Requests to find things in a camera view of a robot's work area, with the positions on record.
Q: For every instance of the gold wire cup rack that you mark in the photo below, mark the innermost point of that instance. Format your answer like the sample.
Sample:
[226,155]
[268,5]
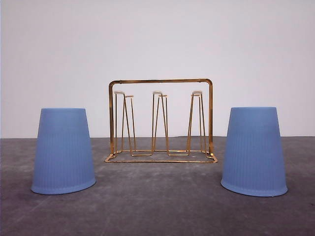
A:
[161,121]

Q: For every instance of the blue plastic cup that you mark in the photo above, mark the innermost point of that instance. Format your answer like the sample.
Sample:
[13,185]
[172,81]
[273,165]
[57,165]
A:
[63,157]
[253,162]

